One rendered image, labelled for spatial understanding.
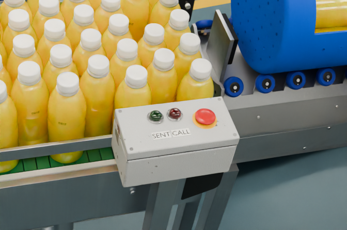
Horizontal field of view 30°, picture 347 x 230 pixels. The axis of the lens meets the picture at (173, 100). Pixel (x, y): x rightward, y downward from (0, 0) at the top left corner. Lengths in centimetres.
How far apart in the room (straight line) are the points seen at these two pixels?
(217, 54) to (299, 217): 112
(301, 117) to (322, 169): 109
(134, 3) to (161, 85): 23
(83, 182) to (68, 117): 17
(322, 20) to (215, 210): 68
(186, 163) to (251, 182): 135
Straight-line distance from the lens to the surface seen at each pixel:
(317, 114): 155
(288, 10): 128
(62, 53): 121
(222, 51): 141
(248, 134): 149
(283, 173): 254
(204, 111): 113
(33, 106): 120
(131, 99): 120
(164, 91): 125
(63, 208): 136
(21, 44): 123
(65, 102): 117
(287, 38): 130
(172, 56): 122
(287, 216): 243
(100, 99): 122
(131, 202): 140
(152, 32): 127
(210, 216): 184
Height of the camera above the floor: 194
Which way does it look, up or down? 47 degrees down
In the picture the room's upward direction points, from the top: 12 degrees clockwise
